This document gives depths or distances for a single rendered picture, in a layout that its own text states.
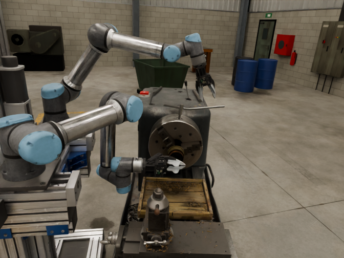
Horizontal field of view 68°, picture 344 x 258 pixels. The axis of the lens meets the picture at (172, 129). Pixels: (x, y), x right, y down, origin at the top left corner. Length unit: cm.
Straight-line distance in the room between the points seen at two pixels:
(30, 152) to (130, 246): 49
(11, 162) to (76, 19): 1036
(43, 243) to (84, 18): 1018
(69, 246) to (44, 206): 103
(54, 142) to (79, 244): 132
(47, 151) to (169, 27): 1101
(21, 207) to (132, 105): 59
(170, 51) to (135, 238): 81
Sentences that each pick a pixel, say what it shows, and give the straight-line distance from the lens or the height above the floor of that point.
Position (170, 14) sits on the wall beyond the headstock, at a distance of 1178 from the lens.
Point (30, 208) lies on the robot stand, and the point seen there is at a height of 103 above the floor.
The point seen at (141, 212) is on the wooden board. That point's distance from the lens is 128.
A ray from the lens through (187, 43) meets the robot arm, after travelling 137.
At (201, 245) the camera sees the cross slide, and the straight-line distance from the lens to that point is 106.
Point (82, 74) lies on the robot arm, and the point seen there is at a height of 144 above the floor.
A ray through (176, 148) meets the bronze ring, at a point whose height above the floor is 112.
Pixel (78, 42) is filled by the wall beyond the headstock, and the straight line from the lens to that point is 1134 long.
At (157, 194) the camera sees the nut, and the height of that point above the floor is 117.
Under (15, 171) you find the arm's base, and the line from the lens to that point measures 111.
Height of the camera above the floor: 173
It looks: 22 degrees down
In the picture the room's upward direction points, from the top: 3 degrees clockwise
